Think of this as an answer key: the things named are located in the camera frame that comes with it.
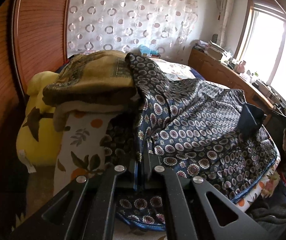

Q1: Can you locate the orange-print white bed sheet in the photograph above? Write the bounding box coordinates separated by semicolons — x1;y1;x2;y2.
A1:
53;112;117;194

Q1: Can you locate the olive brown folded blanket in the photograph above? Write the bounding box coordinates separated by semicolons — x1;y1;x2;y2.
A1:
42;50;136;132

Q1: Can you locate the stack of books and papers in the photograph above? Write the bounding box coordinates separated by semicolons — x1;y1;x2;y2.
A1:
194;40;232;62

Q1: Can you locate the navy medallion-patterned silk shirt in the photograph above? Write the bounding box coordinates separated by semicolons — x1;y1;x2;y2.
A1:
100;51;280;231

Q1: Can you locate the blue tissue box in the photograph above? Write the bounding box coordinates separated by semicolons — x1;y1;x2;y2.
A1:
139;45;160;59

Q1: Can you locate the bright window with frame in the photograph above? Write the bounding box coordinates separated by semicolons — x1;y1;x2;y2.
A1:
236;0;286;103

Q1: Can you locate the white circle-patterned curtain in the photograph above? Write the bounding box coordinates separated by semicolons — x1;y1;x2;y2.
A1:
67;0;198;63

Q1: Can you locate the pink figurine on sideboard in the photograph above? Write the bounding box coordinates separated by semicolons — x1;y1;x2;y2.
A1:
236;60;246;74

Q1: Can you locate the wooden sideboard cabinet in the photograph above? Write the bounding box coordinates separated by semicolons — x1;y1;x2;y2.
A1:
188;48;277;124

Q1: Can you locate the yellow plush pillow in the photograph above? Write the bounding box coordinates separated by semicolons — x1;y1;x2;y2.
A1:
16;71;63;173

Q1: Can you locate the floral pink quilt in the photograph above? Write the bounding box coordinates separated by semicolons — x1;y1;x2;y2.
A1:
151;58;205;81

